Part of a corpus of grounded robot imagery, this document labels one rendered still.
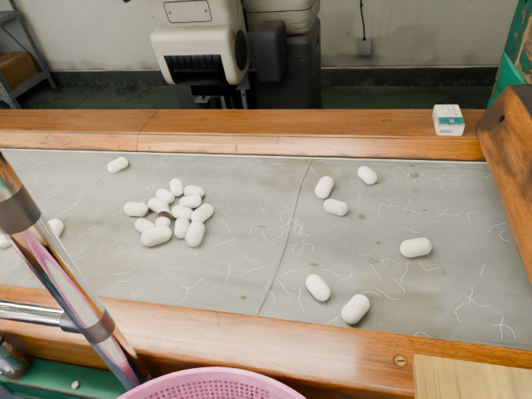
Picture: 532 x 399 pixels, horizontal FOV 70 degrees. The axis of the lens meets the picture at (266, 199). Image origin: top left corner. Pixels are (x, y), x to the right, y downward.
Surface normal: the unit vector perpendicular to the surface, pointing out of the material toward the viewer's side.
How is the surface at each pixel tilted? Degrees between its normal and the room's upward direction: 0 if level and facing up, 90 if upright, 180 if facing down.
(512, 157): 67
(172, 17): 98
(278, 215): 0
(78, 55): 88
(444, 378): 0
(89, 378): 0
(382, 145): 45
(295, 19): 90
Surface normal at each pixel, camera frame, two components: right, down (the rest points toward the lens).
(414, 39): -0.24, 0.65
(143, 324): -0.11, -0.76
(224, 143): -0.22, -0.07
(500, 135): -0.94, -0.33
